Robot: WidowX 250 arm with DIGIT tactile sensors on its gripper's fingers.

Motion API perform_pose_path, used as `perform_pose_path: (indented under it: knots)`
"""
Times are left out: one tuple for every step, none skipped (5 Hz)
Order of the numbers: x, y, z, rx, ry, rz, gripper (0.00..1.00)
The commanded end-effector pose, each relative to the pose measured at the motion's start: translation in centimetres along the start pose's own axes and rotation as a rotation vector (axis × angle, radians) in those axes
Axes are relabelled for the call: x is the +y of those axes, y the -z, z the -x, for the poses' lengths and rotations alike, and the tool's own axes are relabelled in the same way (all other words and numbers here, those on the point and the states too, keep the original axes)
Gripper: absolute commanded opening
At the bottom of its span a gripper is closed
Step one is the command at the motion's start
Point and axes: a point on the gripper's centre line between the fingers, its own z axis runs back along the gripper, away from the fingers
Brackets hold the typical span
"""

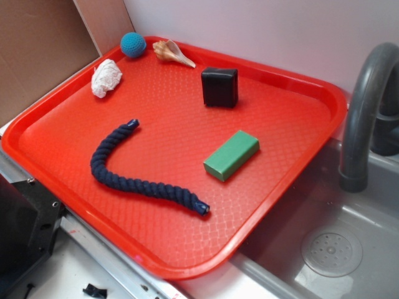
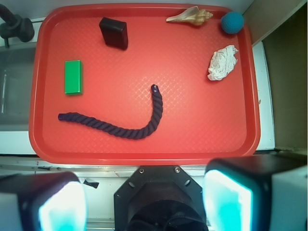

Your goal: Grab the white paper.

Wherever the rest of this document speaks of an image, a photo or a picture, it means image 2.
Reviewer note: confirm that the crumpled white paper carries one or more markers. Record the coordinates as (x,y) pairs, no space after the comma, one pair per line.
(222,63)

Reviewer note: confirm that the blue knitted ball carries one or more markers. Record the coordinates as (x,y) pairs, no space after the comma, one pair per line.
(232,22)

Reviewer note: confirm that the black octagonal mount plate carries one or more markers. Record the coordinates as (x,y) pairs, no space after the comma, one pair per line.
(161,198)

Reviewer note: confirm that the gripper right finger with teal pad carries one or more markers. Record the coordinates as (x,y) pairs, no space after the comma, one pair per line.
(263,192)

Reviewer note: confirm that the black rectangular block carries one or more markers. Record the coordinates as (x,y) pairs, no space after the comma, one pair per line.
(114,32)

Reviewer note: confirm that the green rectangular block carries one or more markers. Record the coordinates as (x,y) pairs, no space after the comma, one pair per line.
(73,83)

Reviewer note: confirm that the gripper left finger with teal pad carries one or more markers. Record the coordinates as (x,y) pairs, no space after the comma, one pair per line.
(42,202)

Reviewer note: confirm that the red plastic tray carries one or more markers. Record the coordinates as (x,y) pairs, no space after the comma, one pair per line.
(202,119)

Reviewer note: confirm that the beige conch seashell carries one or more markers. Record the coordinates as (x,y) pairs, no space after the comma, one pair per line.
(192,15)

